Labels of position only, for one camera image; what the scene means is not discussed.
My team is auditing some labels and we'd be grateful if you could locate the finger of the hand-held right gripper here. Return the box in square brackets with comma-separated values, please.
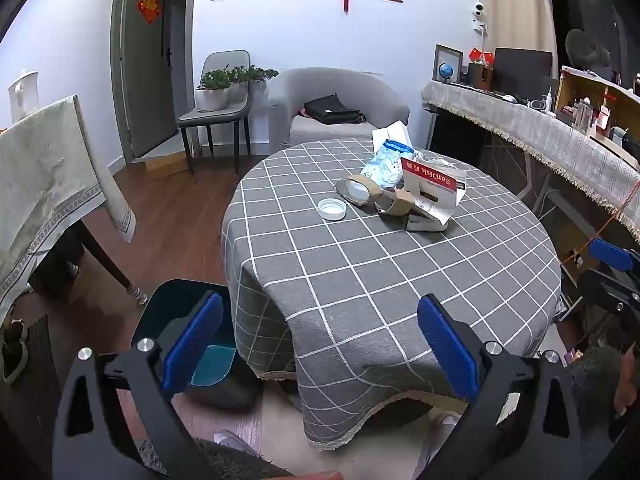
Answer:
[587, 237, 640, 281]

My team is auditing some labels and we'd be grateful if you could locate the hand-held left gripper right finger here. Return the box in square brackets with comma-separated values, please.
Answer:
[416, 293, 583, 480]

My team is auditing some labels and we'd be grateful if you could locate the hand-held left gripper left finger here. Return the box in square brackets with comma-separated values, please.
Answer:
[52, 291, 226, 480]

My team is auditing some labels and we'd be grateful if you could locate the dark teal trash bin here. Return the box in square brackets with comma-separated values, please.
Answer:
[131, 279, 261, 411]

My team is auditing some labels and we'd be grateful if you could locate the clear tape roll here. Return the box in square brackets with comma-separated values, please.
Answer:
[334, 174, 386, 207]

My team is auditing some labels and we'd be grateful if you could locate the person's right forearm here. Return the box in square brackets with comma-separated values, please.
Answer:
[565, 345, 626, 421]

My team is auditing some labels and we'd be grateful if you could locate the person's right hand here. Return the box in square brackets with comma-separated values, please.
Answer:
[614, 342, 640, 416]

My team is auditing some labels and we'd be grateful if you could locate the person's white shoe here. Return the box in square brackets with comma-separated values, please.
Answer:
[214, 429, 262, 457]
[427, 412, 462, 443]

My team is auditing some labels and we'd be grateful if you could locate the person's fuzzy dark clothing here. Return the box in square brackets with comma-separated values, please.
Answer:
[135, 435, 296, 480]

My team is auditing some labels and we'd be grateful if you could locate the dark wooden table leg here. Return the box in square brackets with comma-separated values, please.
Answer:
[75, 220, 148, 306]

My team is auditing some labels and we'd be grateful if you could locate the fringed beige counter cloth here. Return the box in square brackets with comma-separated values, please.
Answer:
[421, 80, 640, 241]

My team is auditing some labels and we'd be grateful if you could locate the dark floor mat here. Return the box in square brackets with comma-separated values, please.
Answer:
[20, 315, 66, 411]

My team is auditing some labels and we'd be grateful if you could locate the brown cardboard scrap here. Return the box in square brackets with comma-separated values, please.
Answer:
[375, 187, 448, 233]

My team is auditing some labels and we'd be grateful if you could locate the red white card package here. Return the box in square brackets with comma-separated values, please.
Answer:
[400, 156, 468, 226]

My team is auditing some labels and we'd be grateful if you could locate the yellow wooden shelf box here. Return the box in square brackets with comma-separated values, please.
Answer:
[555, 66, 640, 156]

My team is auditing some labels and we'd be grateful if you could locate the dark slipper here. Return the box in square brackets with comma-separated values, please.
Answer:
[2, 342, 30, 386]
[0, 319, 26, 348]

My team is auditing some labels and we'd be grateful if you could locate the cardboard box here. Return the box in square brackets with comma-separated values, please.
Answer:
[144, 152, 190, 180]

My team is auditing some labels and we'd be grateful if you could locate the white bottle cap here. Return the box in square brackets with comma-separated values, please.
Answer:
[317, 198, 347, 221]

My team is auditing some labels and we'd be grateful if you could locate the blue white plastic bag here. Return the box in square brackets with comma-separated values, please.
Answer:
[360, 139, 416, 188]

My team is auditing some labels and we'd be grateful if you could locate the black monitor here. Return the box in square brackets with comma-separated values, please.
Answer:
[492, 47, 553, 96]

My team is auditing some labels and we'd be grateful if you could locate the black fan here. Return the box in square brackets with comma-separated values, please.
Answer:
[565, 29, 613, 71]

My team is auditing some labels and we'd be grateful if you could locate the beige patterned tablecloth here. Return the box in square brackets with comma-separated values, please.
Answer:
[0, 94, 137, 306]

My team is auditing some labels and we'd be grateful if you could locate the white crumpled paper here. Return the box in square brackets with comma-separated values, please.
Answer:
[371, 121, 413, 153]

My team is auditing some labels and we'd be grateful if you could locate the grey chair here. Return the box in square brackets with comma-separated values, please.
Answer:
[177, 50, 252, 176]

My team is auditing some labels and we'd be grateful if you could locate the potted plant white pot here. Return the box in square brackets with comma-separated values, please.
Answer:
[196, 66, 251, 112]
[235, 65, 280, 106]

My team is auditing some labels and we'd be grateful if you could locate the beige curtain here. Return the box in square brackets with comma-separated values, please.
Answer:
[480, 0, 558, 81]

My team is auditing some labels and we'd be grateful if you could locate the grey door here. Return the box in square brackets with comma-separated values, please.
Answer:
[111, 0, 193, 161]

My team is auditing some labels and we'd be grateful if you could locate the black bag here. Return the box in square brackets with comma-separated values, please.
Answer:
[303, 94, 367, 125]

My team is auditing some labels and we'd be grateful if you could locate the grey armchair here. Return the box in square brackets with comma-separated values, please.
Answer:
[267, 67, 411, 153]

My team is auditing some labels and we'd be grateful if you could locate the red door decoration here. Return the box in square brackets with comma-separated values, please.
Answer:
[137, 0, 163, 25]

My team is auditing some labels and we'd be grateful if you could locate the picture frame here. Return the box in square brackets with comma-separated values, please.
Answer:
[432, 44, 464, 84]

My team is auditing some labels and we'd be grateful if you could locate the white security camera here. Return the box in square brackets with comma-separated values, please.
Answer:
[470, 1, 488, 36]

